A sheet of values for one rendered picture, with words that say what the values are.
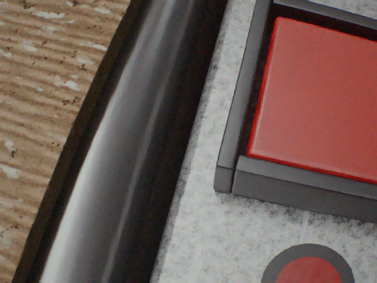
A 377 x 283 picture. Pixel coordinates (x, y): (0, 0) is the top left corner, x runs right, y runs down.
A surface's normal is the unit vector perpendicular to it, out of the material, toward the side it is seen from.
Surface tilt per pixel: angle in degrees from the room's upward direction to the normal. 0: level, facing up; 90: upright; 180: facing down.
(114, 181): 32
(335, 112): 0
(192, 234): 0
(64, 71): 0
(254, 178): 90
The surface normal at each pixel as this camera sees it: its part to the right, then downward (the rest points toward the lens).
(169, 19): 0.54, -0.32
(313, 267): 0.04, -0.51
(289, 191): -0.23, 0.83
